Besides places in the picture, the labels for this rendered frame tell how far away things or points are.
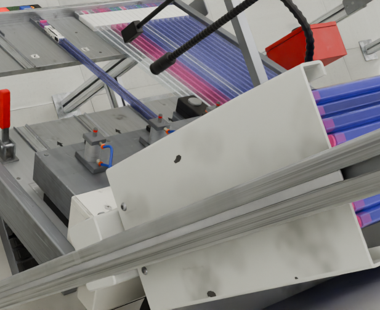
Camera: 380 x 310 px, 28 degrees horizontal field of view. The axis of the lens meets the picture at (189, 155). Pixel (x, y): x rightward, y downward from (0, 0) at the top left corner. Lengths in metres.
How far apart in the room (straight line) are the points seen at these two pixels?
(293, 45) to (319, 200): 1.48
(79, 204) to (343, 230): 0.47
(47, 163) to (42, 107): 1.34
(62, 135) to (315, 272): 0.72
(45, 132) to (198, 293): 0.59
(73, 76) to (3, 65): 1.05
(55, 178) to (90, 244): 0.24
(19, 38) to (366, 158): 1.13
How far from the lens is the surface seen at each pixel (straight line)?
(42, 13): 1.66
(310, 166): 0.55
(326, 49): 2.02
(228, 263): 0.69
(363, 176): 0.52
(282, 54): 2.05
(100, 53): 1.55
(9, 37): 1.57
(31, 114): 2.40
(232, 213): 0.63
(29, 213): 1.07
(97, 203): 0.98
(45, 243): 1.04
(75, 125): 1.29
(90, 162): 1.08
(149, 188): 0.76
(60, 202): 1.07
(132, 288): 1.04
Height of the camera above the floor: 2.11
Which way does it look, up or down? 53 degrees down
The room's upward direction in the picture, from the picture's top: 64 degrees clockwise
